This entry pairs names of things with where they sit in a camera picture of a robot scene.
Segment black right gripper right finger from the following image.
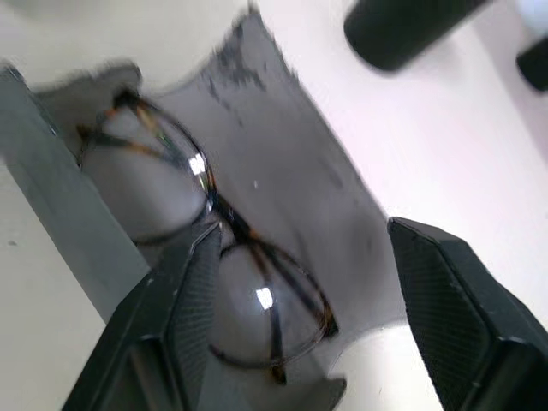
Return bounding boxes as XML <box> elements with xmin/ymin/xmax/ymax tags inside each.
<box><xmin>387</xmin><ymin>216</ymin><xmax>548</xmax><ymax>411</ymax></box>

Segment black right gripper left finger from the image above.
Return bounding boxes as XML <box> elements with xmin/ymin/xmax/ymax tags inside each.
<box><xmin>61</xmin><ymin>221</ymin><xmax>224</xmax><ymax>411</ymax></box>

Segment tortoiseshell eyeglasses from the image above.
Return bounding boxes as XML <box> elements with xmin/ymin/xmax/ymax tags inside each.
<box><xmin>75</xmin><ymin>88</ymin><xmax>339</xmax><ymax>386</ymax></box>

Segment grey open glasses case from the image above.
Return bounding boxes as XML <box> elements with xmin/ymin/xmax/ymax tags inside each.
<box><xmin>0</xmin><ymin>10</ymin><xmax>412</xmax><ymax>411</ymax></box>

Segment black marker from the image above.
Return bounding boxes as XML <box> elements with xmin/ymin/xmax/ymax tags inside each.
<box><xmin>343</xmin><ymin>0</ymin><xmax>489</xmax><ymax>73</ymax></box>
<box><xmin>515</xmin><ymin>36</ymin><xmax>548</xmax><ymax>93</ymax></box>

